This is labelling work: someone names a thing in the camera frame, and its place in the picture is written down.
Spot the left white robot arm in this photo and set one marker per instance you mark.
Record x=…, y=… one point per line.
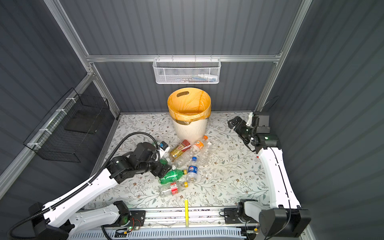
x=62, y=218

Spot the clear bottle red label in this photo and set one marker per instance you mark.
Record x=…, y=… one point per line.
x=172, y=188

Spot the black wire mesh basket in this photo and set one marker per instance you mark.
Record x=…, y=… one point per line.
x=75, y=133

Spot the clear bottle white cap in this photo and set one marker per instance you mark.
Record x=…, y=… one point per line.
x=205, y=155

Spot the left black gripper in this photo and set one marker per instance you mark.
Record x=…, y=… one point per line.
x=157, y=171

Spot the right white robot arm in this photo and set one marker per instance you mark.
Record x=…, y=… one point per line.
x=281, y=195

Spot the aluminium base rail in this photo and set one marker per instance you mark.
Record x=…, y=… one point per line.
x=117, y=215

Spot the white bottle in basket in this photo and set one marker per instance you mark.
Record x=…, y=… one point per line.
x=208, y=77

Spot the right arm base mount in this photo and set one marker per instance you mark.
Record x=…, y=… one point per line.
x=237, y=216

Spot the white ribbed cable tray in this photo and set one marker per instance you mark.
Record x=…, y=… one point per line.
x=213, y=233

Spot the green soda bottle yellow cap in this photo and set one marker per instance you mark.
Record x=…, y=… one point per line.
x=173, y=176

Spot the orange label bottle orange cap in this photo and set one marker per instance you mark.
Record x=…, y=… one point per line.
x=199, y=144

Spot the white plastic waste bin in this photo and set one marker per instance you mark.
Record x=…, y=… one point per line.
x=192, y=132

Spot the clear long bottle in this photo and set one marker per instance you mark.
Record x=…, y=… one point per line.
x=184, y=159

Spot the yellow marker on rail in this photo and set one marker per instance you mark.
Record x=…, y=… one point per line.
x=186, y=213

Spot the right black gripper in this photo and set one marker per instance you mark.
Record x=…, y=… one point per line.
x=237, y=128

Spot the orange bin liner bag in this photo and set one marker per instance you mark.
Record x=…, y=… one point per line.
x=189, y=105

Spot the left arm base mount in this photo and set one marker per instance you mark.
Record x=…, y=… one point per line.
x=135, y=219

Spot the yellow tea bottle red label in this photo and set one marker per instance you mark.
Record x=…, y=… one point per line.
x=180, y=149

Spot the white wire mesh basket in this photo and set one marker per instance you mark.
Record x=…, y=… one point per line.
x=175, y=72

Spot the pepsi bottle blue cap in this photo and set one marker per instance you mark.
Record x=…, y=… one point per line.
x=193, y=170

